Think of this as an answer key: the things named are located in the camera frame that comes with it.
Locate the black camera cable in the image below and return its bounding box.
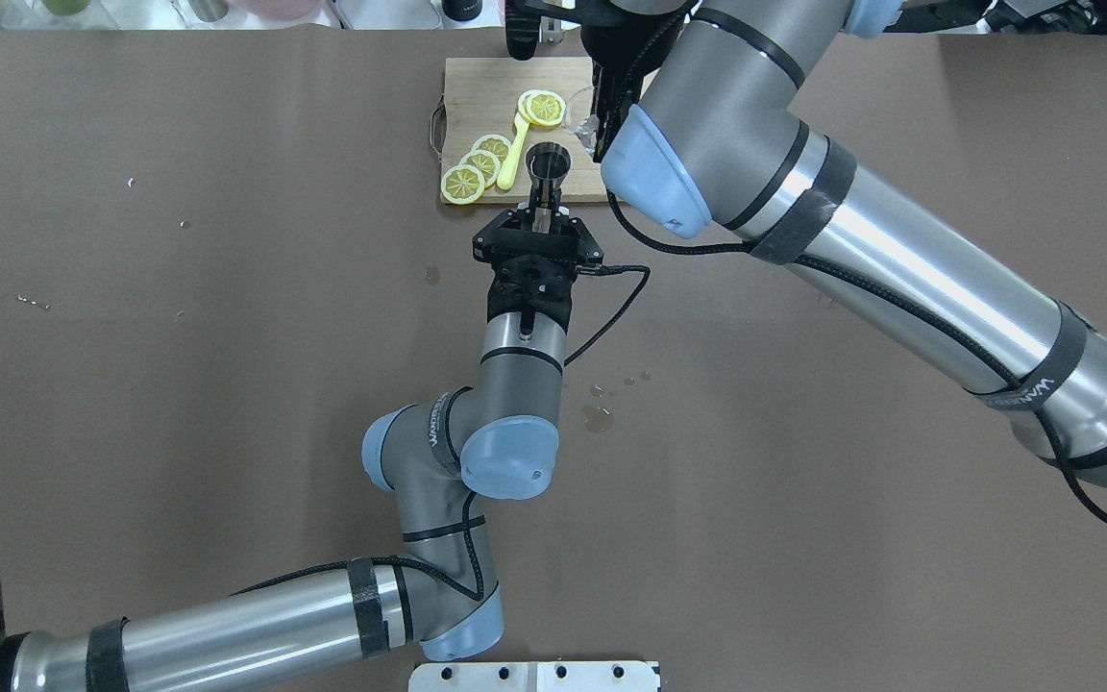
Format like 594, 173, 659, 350
563, 264, 652, 368

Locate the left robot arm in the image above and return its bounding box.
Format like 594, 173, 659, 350
0, 202, 603, 691

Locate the steel jigger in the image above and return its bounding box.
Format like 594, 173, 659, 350
526, 141, 573, 234

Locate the lemon slice on knife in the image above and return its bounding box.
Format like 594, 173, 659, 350
517, 90, 567, 128

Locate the wooden cutting board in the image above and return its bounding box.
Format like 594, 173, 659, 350
434, 56, 606, 207

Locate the clear glass measuring cup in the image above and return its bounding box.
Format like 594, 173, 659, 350
561, 85, 601, 161

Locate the lemon slice middle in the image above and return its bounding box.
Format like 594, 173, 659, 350
461, 148, 503, 188

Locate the yellow plastic knife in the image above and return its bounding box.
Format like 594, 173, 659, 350
495, 107, 530, 192

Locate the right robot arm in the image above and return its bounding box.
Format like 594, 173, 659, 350
601, 1, 1107, 489

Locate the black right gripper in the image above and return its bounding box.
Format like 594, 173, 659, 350
580, 1, 689, 107

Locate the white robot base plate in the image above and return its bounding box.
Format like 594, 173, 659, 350
407, 660, 664, 691

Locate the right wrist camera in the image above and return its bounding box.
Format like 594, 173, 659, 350
501, 1, 600, 62

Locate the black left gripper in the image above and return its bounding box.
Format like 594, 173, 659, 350
473, 210, 603, 332

